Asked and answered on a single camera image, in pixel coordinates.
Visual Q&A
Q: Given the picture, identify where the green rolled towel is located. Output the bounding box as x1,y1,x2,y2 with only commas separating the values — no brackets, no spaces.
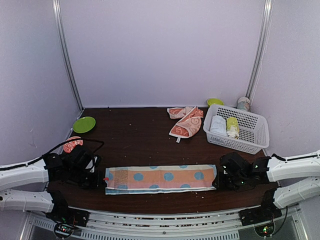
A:
226,117,240,139

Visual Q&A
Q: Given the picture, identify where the patterned paper cup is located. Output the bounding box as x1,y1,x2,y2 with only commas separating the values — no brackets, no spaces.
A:
237,97,251,112

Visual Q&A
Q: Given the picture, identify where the orange patterned bowl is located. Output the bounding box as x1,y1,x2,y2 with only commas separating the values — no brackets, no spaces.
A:
63,136,84,154

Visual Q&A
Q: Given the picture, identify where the green plate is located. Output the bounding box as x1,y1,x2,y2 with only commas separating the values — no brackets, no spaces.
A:
72,116,96,134

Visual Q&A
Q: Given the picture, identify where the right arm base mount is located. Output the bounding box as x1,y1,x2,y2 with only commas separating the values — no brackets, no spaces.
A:
238,188,282,239

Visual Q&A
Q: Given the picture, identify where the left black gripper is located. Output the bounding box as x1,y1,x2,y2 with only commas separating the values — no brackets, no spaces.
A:
68,166,107,191

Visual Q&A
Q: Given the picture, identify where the orange patterned towel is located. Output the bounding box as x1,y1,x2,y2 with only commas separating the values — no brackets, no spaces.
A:
167,106,204,143

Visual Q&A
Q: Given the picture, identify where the blue polka dot towel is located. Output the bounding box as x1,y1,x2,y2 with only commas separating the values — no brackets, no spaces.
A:
103,164,217,195

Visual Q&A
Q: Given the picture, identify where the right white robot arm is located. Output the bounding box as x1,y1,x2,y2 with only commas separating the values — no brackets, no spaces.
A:
212,151,320,221

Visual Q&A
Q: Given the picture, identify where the left aluminium frame post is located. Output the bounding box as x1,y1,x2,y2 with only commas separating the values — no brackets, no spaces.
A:
52,0,85,112

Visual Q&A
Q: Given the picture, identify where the small green bowl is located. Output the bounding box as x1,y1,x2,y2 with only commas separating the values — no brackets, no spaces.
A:
206,98,225,107

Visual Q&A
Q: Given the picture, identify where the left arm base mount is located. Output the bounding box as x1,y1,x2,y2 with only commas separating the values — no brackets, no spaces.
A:
45,190,90,240

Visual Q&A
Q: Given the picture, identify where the white plastic basket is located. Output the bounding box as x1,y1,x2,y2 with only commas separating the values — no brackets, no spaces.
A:
203,104,270,155

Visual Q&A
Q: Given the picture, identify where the aluminium frame post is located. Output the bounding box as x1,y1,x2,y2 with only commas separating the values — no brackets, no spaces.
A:
52,0,85,112
245,0,273,103

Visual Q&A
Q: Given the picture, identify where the right aluminium frame post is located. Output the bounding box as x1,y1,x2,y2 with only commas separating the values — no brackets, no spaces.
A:
245,0,273,103

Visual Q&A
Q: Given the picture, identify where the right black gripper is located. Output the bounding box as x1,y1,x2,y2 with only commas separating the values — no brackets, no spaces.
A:
212,172,247,191

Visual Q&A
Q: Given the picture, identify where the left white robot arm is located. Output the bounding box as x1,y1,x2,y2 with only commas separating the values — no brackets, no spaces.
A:
0,145,104,222

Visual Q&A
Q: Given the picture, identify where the front metal rail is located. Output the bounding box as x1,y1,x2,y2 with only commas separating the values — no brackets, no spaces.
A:
19,208,308,240

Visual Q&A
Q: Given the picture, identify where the white rolled towel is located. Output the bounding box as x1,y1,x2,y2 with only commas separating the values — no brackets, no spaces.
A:
209,115,227,136

